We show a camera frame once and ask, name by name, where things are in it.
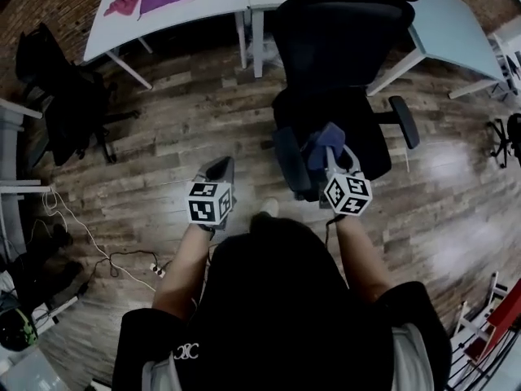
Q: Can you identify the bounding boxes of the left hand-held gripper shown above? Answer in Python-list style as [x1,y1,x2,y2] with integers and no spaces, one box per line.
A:
[186,156,238,233]

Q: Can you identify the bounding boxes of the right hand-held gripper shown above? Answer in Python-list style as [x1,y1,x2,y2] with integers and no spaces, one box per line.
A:
[318,146,374,219]

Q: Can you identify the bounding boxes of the blue cloth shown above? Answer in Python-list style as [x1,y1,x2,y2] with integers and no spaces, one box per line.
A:
[300,122,347,175]

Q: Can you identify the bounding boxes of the person's left forearm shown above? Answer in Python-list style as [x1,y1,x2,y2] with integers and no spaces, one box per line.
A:
[153,222,215,321]

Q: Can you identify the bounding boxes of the person's right forearm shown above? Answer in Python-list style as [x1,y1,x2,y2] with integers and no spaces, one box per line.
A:
[335,213,394,305]

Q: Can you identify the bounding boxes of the person's white shoe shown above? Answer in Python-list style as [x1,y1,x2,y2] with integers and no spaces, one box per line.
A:
[259,197,280,219]

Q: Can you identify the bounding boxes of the black mesh office chair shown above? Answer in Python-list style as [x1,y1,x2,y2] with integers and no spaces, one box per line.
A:
[270,0,424,203]

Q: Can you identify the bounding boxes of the clear plastic wrapping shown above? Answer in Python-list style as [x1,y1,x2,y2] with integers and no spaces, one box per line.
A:
[260,33,282,68]

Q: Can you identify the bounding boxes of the person's black top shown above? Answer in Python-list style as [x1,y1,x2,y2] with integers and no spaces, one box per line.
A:
[112,213,453,391]

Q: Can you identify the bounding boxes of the black office chair with hanger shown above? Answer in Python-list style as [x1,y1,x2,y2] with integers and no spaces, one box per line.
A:
[15,22,142,166]

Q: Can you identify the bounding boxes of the light blue table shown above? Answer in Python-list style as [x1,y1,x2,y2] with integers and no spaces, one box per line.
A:
[366,0,508,100]

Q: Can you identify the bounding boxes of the small black office chair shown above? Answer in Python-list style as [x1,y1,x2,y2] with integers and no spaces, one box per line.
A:
[486,112,521,169]

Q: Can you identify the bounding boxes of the small white table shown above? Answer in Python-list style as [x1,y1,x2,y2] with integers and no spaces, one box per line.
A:
[488,22,521,97]

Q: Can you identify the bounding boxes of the white desk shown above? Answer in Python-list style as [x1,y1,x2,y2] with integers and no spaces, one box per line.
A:
[0,98,53,256]
[0,295,81,391]

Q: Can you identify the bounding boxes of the red and white rack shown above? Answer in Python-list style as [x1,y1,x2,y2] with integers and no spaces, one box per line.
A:
[449,270,521,386]

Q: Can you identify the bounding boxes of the black cable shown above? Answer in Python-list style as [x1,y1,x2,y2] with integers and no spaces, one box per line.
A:
[77,249,172,301]

